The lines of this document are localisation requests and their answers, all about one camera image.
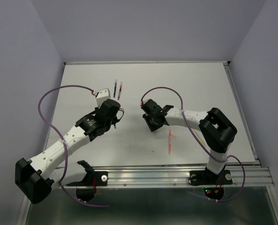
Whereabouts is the orange pen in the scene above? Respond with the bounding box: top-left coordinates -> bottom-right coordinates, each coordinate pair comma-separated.
168,129 -> 172,155

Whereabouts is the purple cable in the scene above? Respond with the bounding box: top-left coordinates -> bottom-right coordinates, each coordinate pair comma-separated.
140,87 -> 246,203
39,84 -> 111,208

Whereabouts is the purple pen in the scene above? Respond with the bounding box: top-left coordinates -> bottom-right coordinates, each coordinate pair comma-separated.
113,79 -> 118,98

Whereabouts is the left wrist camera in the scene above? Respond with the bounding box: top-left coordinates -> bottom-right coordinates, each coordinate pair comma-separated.
96,88 -> 111,108

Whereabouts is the yellow pen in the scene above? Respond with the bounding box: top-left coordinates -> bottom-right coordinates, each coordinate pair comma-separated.
196,134 -> 206,145

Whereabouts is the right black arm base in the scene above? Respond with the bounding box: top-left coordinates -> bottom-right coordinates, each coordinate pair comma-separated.
188,169 -> 233,200

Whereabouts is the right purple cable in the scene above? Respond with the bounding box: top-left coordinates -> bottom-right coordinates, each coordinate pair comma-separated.
140,87 -> 246,203

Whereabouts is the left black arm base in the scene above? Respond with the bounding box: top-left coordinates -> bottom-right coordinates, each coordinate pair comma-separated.
64,160 -> 108,203

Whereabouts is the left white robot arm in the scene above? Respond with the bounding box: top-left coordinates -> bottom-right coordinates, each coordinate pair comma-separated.
15,99 -> 121,205

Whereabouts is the aluminium mounting rail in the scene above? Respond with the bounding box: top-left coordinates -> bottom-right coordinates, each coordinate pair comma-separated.
26,165 -> 275,188

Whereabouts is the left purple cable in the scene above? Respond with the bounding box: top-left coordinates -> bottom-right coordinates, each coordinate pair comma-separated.
39,84 -> 111,208

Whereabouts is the red pink pen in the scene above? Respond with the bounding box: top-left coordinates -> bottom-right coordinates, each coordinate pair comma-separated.
117,82 -> 123,101

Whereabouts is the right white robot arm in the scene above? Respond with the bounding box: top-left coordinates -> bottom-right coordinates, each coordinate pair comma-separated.
141,99 -> 237,183

